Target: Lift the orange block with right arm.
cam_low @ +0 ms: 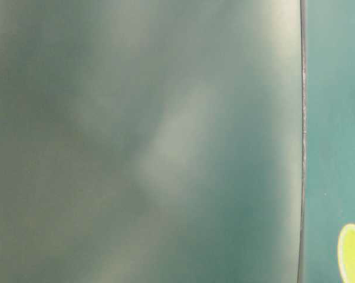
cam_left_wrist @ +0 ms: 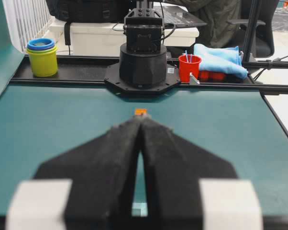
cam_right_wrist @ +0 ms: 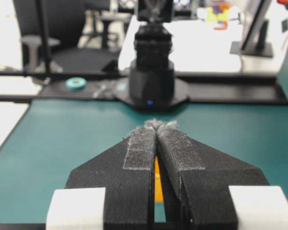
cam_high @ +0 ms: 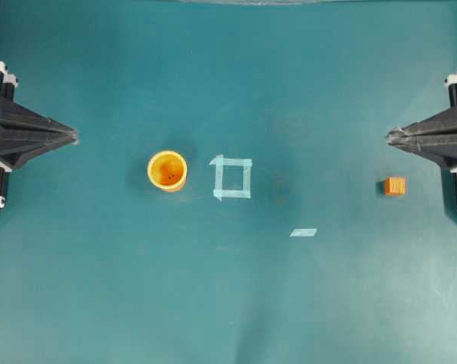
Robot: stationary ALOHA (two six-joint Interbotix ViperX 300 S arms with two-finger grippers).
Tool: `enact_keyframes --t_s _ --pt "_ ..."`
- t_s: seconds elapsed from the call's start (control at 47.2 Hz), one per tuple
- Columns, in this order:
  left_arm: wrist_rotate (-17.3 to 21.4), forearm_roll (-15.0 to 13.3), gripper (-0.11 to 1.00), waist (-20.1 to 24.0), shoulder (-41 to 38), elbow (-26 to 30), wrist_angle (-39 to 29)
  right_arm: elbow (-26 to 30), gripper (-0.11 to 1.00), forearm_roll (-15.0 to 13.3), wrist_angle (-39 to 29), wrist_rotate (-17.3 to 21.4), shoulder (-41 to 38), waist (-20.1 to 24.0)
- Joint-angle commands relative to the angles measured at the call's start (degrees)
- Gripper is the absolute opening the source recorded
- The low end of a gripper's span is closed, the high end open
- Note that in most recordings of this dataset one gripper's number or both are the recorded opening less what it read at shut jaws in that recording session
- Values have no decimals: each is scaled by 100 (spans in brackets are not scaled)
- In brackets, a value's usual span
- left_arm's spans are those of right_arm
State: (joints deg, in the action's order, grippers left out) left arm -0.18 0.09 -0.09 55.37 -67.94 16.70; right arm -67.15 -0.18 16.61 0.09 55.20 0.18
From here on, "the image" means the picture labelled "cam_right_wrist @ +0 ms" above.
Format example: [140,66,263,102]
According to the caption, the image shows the black monitor stand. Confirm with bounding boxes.
[230,0,273,58]

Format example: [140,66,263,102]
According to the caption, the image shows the orange block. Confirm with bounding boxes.
[155,157,164,203]

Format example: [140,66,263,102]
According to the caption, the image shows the black aluminium frame rail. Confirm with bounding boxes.
[0,72,288,109]

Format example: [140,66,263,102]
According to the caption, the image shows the colourful toy on desk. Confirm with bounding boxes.
[204,0,231,30]

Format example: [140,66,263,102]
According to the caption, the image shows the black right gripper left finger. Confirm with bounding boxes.
[46,123,158,230]

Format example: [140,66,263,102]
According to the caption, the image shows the white desk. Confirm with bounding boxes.
[117,14,286,74]

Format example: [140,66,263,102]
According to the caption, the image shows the teal tape roll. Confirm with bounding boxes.
[66,77,87,91]

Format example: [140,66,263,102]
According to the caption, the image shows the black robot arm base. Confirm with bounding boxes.
[113,0,188,110]

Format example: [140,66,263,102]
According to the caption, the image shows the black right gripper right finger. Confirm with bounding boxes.
[155,121,288,230]

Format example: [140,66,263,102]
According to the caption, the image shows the black office chair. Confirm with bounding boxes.
[13,0,119,73]

